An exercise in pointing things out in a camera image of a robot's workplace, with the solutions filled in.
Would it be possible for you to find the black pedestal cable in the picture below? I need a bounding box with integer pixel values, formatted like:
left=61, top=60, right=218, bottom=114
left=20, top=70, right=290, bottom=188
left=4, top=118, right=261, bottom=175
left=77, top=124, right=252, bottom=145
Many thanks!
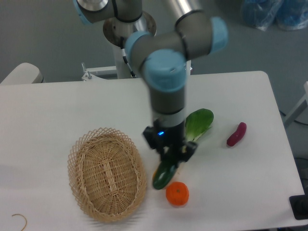
left=120, top=36, right=137, bottom=78

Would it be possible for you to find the green cucumber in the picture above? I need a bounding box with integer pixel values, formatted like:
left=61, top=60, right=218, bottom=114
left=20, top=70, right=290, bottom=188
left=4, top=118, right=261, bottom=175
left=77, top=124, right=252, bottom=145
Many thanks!
left=152, top=155, right=178, bottom=190

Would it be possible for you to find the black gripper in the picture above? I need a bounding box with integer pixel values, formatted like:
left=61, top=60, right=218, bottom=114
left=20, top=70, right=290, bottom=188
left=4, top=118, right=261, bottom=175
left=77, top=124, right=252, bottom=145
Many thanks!
left=142, top=118, right=198, bottom=168

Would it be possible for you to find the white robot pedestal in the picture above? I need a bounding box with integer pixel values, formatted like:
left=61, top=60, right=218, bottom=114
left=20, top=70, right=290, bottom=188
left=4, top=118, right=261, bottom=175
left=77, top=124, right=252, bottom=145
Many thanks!
left=82, top=12, right=156, bottom=81

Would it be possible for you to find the blue plastic bag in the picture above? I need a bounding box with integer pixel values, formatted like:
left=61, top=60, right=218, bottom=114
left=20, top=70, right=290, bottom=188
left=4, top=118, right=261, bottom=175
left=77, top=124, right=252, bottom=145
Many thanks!
left=241, top=0, right=308, bottom=31

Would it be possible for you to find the yellow mango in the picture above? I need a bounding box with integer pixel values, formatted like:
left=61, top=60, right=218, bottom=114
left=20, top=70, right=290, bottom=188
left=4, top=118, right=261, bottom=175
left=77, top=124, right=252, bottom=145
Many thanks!
left=152, top=169, right=158, bottom=180

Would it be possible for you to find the white frame at right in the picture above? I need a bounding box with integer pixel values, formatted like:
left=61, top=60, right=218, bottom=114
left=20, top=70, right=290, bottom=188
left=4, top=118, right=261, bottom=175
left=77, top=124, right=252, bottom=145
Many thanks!
left=283, top=82, right=308, bottom=128

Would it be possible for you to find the tan rubber band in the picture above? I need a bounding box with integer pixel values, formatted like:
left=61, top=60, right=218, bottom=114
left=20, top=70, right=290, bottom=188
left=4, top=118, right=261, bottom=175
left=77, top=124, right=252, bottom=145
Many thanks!
left=11, top=213, right=28, bottom=230

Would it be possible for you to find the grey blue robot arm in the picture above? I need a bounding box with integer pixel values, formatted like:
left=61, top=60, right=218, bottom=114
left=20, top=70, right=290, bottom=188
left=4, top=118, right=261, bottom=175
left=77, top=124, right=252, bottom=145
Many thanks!
left=74, top=0, right=228, bottom=165

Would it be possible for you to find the woven wicker basket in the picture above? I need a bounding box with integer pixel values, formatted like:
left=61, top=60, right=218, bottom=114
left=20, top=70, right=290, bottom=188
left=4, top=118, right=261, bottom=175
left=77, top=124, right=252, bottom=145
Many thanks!
left=67, top=128, right=147, bottom=223

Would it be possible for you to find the orange tangerine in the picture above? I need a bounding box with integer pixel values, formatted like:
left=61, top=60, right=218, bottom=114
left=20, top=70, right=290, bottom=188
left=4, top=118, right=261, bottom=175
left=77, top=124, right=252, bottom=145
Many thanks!
left=166, top=181, right=190, bottom=206

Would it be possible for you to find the black device at edge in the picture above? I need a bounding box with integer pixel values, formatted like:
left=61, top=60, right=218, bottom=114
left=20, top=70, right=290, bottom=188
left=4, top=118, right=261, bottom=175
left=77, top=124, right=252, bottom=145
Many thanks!
left=289, top=195, right=308, bottom=220

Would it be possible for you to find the purple sweet potato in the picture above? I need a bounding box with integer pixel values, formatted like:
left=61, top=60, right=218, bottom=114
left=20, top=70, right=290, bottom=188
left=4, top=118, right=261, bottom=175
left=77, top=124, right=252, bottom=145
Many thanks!
left=226, top=122, right=247, bottom=147

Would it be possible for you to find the white chair back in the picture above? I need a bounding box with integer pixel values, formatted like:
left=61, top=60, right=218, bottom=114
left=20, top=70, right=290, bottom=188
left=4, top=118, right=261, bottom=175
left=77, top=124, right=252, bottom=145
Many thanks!
left=0, top=63, right=45, bottom=86

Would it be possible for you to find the green bok choy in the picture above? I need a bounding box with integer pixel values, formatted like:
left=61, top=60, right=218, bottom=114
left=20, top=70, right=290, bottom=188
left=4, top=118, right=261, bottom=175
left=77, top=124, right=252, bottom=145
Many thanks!
left=184, top=108, right=214, bottom=144

